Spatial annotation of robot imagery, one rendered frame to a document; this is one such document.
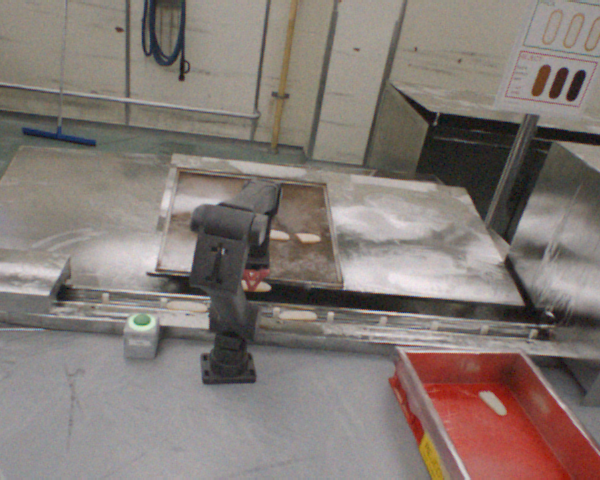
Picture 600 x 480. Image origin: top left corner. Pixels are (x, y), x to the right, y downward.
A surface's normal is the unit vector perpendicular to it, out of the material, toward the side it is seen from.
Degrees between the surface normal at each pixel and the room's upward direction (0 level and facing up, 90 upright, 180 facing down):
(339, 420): 0
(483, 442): 0
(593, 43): 90
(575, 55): 90
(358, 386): 0
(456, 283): 10
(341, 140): 90
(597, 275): 90
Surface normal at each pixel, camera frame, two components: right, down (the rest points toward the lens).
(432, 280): 0.15, -0.75
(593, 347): -0.99, -0.10
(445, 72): 0.10, 0.55
